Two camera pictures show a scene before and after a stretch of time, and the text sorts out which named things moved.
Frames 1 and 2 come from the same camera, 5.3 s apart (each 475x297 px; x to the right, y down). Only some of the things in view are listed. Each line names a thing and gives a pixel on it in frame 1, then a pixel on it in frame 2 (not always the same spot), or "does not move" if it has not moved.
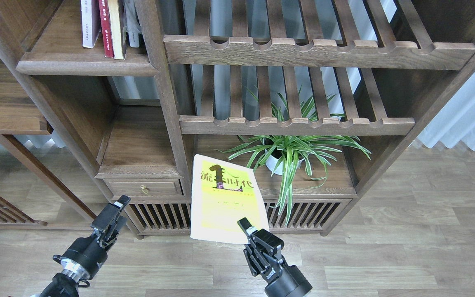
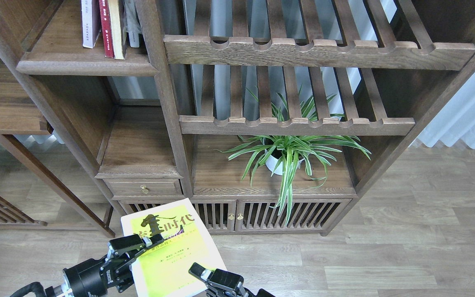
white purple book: (90, 13) does not move
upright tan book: (118, 53) does not move
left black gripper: (85, 255) → (93, 278)
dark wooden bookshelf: (316, 96) does not move
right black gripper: (292, 283) → (226, 284)
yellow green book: (223, 193) → (164, 272)
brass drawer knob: (144, 189) does not move
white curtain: (473, 114) does not move
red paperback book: (106, 29) does not move
